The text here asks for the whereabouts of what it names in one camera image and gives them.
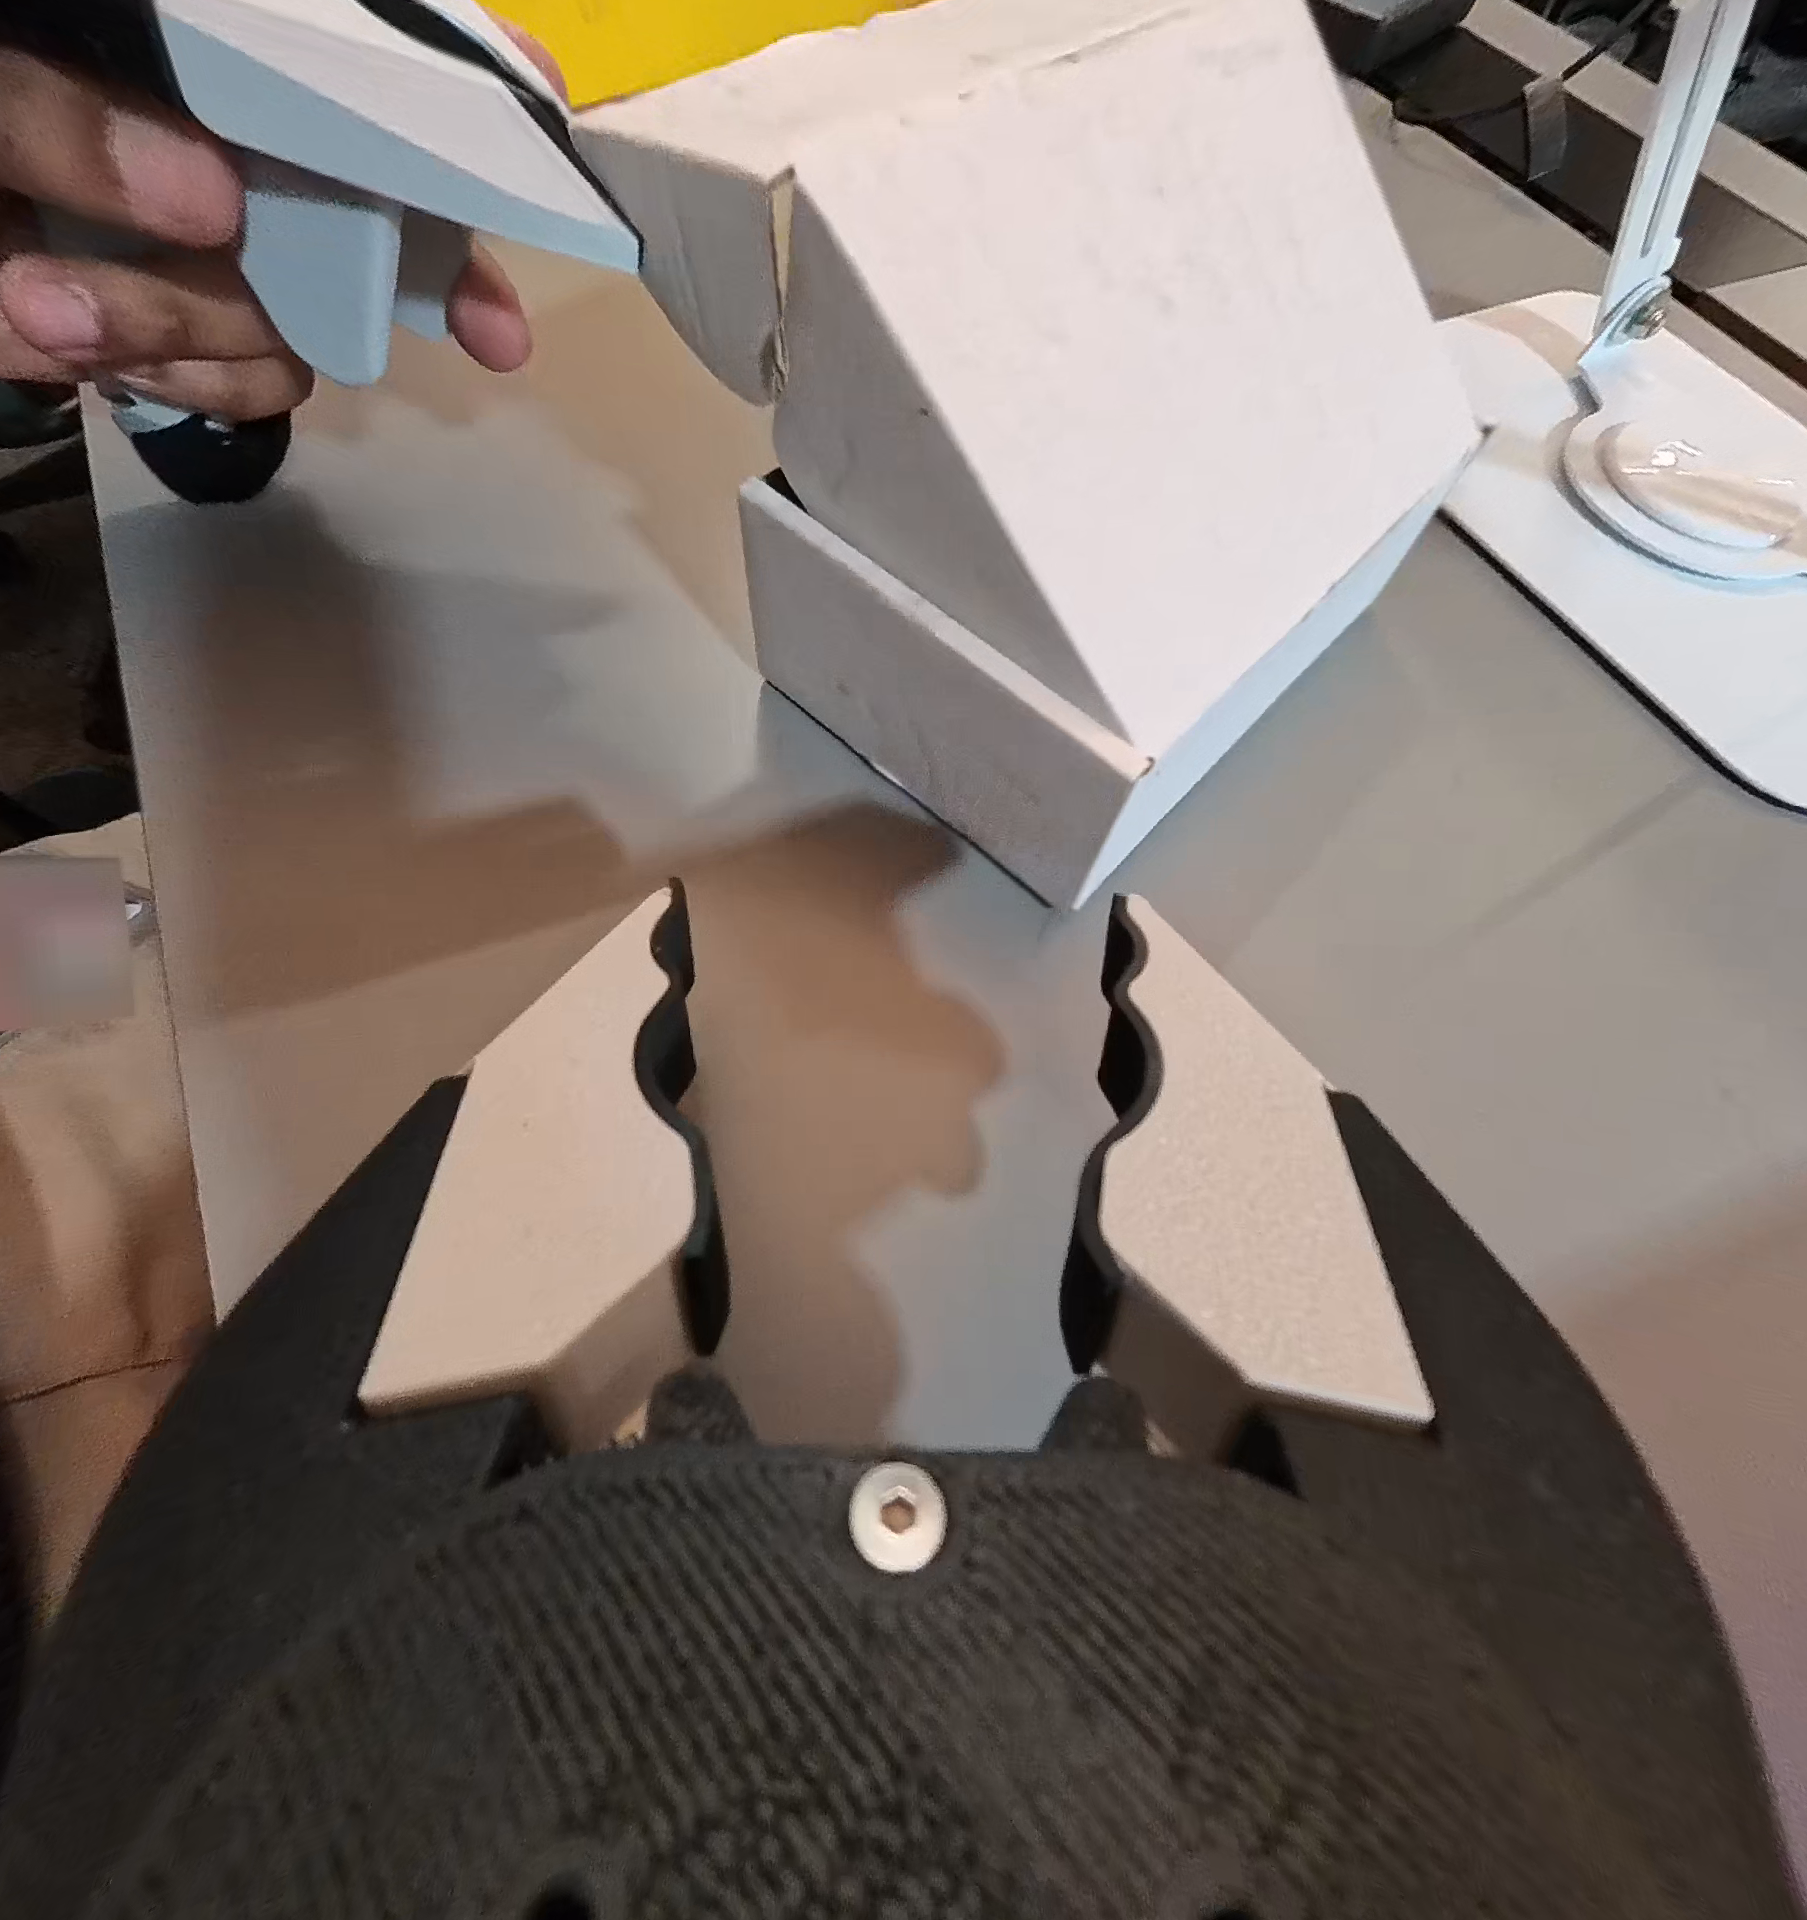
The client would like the white cardboard mailer box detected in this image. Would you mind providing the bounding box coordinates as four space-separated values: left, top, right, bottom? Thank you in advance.
578 0 1492 915

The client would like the brown cardboard box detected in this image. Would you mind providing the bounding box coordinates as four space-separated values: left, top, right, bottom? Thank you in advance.
0 1035 222 1446

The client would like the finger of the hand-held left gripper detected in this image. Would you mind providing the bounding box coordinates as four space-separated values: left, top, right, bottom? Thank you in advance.
148 0 642 385

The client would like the grey desk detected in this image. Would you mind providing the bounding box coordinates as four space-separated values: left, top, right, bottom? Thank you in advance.
82 0 1807 1920

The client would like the yellow plastic bin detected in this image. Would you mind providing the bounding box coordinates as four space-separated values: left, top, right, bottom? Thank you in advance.
481 0 937 114

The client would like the black office chair base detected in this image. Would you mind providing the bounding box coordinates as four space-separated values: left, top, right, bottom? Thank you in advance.
0 380 110 839

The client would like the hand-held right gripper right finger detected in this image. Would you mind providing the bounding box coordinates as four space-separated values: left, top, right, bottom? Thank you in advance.
1057 888 1439 1426

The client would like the person's left hand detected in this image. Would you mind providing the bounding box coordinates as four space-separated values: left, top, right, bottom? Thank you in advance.
0 38 531 423

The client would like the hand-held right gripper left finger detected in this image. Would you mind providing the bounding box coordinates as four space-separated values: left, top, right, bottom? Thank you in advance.
358 875 734 1420

